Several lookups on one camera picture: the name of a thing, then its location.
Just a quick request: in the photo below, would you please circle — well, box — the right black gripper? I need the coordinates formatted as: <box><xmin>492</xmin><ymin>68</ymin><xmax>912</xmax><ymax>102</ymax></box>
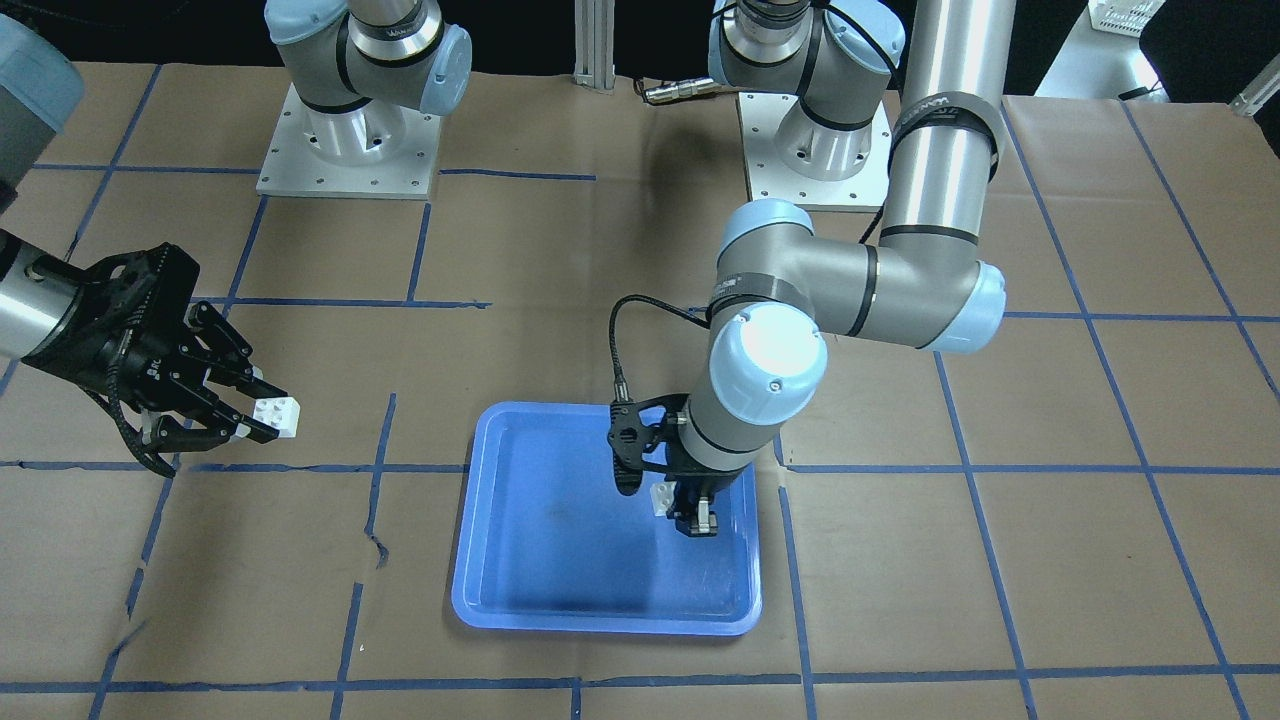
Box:
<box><xmin>20</xmin><ymin>242</ymin><xmax>288</xmax><ymax>451</ymax></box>

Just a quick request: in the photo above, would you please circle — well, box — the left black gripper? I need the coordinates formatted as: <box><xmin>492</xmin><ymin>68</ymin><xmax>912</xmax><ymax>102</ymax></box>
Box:
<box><xmin>608</xmin><ymin>393</ymin><xmax>742</xmax><ymax>538</ymax></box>

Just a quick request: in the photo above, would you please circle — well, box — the white block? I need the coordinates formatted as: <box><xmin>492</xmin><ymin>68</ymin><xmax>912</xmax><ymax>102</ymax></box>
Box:
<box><xmin>253</xmin><ymin>396</ymin><xmax>300</xmax><ymax>438</ymax></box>
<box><xmin>649</xmin><ymin>480</ymin><xmax>676</xmax><ymax>518</ymax></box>

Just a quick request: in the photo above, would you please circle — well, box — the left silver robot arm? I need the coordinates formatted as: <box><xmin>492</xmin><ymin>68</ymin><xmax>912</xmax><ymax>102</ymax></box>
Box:
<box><xmin>608</xmin><ymin>1</ymin><xmax>1015</xmax><ymax>537</ymax></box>

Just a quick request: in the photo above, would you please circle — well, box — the blue plastic tray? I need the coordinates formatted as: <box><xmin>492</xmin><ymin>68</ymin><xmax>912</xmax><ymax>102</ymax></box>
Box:
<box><xmin>452</xmin><ymin>401</ymin><xmax>763</xmax><ymax>635</ymax></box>

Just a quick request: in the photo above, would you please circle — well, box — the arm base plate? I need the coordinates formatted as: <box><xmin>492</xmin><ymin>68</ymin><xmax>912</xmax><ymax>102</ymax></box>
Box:
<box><xmin>256</xmin><ymin>87</ymin><xmax>443</xmax><ymax>201</ymax></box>
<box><xmin>737</xmin><ymin>92</ymin><xmax>890</xmax><ymax>213</ymax></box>

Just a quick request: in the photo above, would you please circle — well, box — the aluminium frame post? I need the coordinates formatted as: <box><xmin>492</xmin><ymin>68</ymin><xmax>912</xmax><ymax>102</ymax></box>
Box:
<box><xmin>572</xmin><ymin>0</ymin><xmax>616</xmax><ymax>94</ymax></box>

